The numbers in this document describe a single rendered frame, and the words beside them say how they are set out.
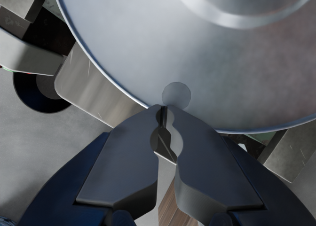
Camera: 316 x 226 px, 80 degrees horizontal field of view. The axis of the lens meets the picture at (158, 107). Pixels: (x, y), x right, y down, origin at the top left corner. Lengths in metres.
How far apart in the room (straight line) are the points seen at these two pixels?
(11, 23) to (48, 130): 0.75
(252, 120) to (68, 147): 0.97
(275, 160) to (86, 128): 0.83
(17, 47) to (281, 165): 0.45
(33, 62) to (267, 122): 0.36
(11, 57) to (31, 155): 0.83
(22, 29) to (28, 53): 0.04
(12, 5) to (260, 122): 0.35
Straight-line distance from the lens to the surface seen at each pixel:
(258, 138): 0.34
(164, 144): 0.16
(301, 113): 0.19
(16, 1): 0.37
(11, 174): 1.25
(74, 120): 1.02
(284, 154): 0.37
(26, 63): 0.39
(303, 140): 0.38
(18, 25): 0.39
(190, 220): 0.73
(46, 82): 1.06
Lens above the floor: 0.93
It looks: 84 degrees down
